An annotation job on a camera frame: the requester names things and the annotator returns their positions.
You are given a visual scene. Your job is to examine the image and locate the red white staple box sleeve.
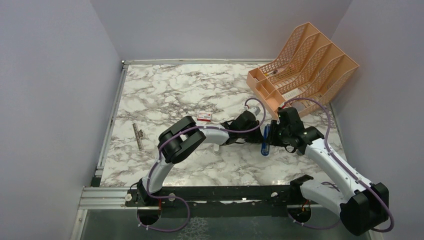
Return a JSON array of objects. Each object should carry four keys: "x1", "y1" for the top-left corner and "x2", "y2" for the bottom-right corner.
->
[{"x1": 196, "y1": 112, "x2": 212, "y2": 122}]

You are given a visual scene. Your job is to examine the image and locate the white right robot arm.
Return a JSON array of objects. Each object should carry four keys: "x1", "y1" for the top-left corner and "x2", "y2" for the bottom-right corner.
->
[{"x1": 266, "y1": 107, "x2": 391, "y2": 236}]

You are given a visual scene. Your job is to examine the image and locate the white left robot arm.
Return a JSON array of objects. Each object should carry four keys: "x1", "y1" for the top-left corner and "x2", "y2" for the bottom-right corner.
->
[{"x1": 137, "y1": 107, "x2": 264, "y2": 206}]

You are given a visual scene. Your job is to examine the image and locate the peach plastic desk organizer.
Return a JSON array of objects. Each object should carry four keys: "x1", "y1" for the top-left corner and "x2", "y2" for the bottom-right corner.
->
[{"x1": 246, "y1": 22, "x2": 359, "y2": 120}]

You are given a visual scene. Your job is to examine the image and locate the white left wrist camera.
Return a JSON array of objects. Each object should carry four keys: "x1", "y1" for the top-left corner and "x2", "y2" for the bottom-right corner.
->
[{"x1": 246, "y1": 106, "x2": 261, "y2": 116}]

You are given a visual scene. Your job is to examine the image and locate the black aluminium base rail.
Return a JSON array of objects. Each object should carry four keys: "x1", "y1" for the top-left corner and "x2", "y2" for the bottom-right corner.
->
[{"x1": 78, "y1": 185, "x2": 318, "y2": 218}]

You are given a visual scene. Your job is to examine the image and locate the metal stapler magazine rail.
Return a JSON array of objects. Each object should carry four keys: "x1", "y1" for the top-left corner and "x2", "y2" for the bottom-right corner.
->
[{"x1": 132, "y1": 123, "x2": 144, "y2": 151}]

